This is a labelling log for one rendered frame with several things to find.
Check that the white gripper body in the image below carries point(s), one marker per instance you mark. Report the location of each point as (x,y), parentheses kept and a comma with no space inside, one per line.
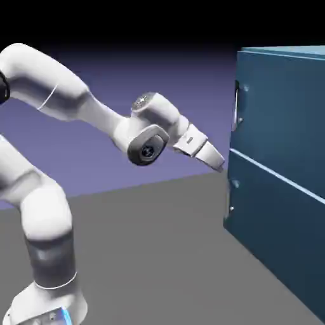
(211,157)

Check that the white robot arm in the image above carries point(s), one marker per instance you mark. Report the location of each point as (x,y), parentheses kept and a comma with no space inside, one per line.
(63,91)

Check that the blue cabinet door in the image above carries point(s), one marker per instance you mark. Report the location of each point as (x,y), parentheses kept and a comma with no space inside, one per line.
(284,111)
(274,228)

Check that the blue cabinet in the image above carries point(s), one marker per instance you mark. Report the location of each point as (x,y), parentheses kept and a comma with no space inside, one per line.
(292,49)

